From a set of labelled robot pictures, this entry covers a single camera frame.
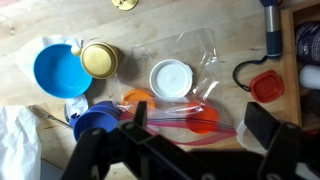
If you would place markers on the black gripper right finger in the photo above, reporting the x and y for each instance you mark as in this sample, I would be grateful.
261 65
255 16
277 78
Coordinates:
261 123

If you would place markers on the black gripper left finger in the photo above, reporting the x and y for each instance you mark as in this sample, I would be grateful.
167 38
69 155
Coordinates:
140 115

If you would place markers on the clear plastic container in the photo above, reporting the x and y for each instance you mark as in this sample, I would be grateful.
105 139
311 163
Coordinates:
243 136

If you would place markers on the dark blue plastic cup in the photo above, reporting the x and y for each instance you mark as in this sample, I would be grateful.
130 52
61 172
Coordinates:
95 120

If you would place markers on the white round jar lid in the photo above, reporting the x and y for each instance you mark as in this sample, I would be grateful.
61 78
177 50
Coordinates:
171 78

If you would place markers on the wooden spice tray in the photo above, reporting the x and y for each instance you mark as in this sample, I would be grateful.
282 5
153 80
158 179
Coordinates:
288 66

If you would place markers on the white round jar cap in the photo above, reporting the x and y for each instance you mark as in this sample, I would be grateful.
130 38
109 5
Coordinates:
310 77

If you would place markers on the gold metal cup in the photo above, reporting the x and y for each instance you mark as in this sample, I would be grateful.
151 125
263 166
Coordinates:
98 60

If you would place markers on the clear plastic zip bag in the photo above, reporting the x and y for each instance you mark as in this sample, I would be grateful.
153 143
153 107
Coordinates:
200 50

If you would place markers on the thin metal utensil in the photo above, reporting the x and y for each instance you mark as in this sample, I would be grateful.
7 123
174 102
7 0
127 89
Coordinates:
50 116

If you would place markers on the small white ball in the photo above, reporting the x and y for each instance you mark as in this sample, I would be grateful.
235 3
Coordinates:
76 50

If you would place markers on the light blue plastic bowl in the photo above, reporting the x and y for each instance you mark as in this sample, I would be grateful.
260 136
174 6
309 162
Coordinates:
58 71

